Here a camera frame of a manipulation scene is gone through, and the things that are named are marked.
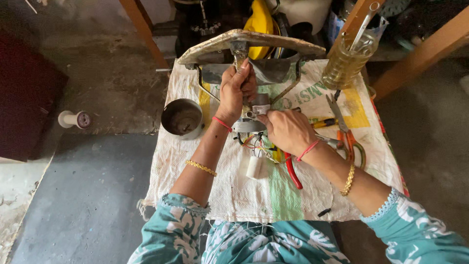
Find person's left hand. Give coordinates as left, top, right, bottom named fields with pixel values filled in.
left=214, top=59, right=258, bottom=128

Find person's right hand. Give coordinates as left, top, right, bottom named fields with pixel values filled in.
left=256, top=108, right=319, bottom=157

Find grey fan motor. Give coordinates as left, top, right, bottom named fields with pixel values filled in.
left=232, top=93, right=272, bottom=133

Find red thread wristband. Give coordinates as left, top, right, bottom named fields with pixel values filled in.
left=212, top=116, right=234, bottom=133
left=296, top=139, right=320, bottom=162

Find silver metal tool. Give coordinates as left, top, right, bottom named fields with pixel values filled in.
left=315, top=133, right=346, bottom=150

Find white capacitor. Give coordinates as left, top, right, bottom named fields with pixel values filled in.
left=246, top=155, right=264, bottom=180

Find steel cup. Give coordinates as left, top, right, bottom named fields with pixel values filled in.
left=161, top=98, right=204, bottom=141

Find yellow plastic object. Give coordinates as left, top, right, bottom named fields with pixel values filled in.
left=243, top=0, right=282, bottom=60

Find black machine part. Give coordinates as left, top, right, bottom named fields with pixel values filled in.
left=174, top=0, right=242, bottom=58

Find white woven sack mat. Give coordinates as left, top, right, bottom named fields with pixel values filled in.
left=141, top=59, right=404, bottom=223

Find plastic bottle of yellow oil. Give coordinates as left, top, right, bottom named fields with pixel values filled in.
left=321, top=29, right=380, bottom=91

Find wooden table leg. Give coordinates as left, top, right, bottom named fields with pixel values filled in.
left=118, top=0, right=170, bottom=69
left=329, top=0, right=386, bottom=50
left=371, top=10, right=469, bottom=100

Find white rounded object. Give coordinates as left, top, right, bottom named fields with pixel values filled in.
left=267, top=0, right=333, bottom=25

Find teal floral garment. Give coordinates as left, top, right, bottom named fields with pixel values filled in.
left=127, top=188, right=469, bottom=264

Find metal tube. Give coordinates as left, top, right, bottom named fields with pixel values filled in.
left=350, top=2, right=380, bottom=52

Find white tape spool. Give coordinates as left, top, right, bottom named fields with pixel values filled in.
left=58, top=110, right=92, bottom=130

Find yellow handled screwdriver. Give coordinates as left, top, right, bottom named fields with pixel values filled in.
left=309, top=117, right=339, bottom=129

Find bundle of coloured wires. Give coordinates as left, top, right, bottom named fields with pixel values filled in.
left=234, top=131, right=291, bottom=164

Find red handled pliers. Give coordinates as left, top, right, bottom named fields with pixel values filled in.
left=283, top=150, right=304, bottom=190

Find orange handled scissors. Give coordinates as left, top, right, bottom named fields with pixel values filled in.
left=326, top=93, right=367, bottom=170

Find gold bracelet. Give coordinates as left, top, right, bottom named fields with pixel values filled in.
left=185, top=159, right=218, bottom=177
left=339, top=164, right=356, bottom=197

